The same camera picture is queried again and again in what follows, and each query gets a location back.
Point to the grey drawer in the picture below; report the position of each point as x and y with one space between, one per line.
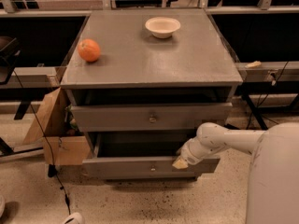
119 118
142 155

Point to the white paper bowl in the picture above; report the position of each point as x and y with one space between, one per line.
162 27

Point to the white shoe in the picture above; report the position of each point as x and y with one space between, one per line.
75 218

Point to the small yellow foam piece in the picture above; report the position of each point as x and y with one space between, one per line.
253 64

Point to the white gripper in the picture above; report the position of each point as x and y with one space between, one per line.
189 154

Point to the grey top drawer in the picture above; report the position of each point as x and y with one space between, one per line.
119 118

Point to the cardboard box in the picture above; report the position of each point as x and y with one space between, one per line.
49 130

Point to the grey drawer cabinet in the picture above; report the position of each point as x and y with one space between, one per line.
136 68

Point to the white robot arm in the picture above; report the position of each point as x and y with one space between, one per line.
273 187

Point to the orange fruit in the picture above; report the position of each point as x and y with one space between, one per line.
88 50

